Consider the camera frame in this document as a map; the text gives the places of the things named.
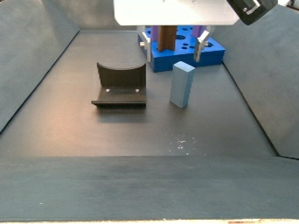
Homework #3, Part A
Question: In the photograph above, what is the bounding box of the white gripper body housing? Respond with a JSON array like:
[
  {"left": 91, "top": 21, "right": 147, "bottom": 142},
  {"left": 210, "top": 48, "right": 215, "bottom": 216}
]
[{"left": 114, "top": 0, "right": 239, "bottom": 25}]

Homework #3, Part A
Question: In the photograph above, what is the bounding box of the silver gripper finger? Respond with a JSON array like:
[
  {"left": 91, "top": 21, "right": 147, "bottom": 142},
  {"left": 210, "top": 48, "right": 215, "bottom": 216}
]
[
  {"left": 194, "top": 25, "right": 214, "bottom": 62},
  {"left": 136, "top": 26, "right": 152, "bottom": 61}
]

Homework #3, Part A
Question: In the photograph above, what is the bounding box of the light blue rectangle block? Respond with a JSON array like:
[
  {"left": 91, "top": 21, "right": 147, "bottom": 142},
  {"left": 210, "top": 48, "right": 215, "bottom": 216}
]
[{"left": 170, "top": 61, "right": 195, "bottom": 108}]

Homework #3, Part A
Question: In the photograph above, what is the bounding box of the blue shape sorting board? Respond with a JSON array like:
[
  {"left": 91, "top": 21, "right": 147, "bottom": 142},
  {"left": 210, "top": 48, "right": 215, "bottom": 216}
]
[{"left": 150, "top": 25, "right": 226, "bottom": 73}]

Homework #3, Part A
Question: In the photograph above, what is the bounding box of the purple rectangular block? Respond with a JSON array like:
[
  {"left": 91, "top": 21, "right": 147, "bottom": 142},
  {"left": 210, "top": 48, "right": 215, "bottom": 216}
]
[{"left": 151, "top": 25, "right": 159, "bottom": 42}]

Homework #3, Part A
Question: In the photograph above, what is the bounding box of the brown tall block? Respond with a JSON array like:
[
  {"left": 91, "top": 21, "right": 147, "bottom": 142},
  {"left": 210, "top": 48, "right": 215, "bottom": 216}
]
[{"left": 158, "top": 25, "right": 178, "bottom": 52}]

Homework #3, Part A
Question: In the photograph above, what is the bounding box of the black curved stand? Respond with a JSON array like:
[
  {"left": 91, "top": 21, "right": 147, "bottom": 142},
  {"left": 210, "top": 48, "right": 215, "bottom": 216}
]
[{"left": 91, "top": 63, "right": 147, "bottom": 108}]

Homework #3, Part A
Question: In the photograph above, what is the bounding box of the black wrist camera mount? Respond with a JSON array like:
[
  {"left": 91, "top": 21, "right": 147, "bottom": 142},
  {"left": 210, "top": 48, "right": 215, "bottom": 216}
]
[{"left": 227, "top": 0, "right": 278, "bottom": 25}]

